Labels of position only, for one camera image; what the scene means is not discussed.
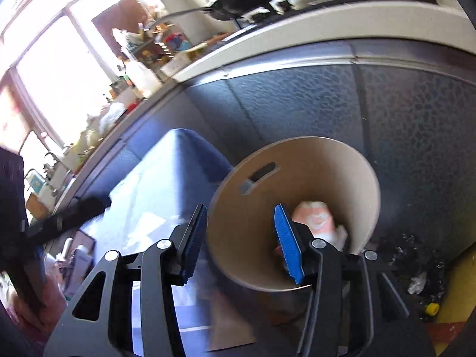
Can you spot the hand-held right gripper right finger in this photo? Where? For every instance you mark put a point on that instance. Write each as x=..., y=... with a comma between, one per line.
x=288, y=245

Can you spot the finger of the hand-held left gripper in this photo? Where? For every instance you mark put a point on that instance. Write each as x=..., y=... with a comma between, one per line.
x=74, y=215

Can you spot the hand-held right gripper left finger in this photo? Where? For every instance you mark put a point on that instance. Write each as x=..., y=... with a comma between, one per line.
x=193, y=245

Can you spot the pink and white packet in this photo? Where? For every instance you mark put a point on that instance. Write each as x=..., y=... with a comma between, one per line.
x=319, y=223

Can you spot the beige round waste bin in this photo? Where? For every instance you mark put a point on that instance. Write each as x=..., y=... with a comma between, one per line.
x=253, y=223

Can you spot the blue printed tablecloth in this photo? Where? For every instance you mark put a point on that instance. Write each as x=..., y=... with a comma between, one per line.
x=156, y=178

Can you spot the translucent plastic bag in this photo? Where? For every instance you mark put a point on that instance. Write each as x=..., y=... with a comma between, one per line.
x=111, y=117

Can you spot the white crumpled paper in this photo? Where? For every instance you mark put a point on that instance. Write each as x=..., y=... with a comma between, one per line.
x=417, y=283

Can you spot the kitchen window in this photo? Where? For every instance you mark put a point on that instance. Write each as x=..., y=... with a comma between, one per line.
x=55, y=63

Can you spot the white plastic jug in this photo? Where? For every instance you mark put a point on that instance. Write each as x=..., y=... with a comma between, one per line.
x=143, y=78

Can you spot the yellow bottle cap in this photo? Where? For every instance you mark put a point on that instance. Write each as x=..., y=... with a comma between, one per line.
x=432, y=309

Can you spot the dark kitchen cabinet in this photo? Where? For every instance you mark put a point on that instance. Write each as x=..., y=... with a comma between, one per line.
x=409, y=119

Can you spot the white patterned dish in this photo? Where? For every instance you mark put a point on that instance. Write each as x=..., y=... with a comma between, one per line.
x=176, y=63

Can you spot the black gas stove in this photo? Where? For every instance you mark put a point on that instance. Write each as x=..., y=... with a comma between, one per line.
x=372, y=2

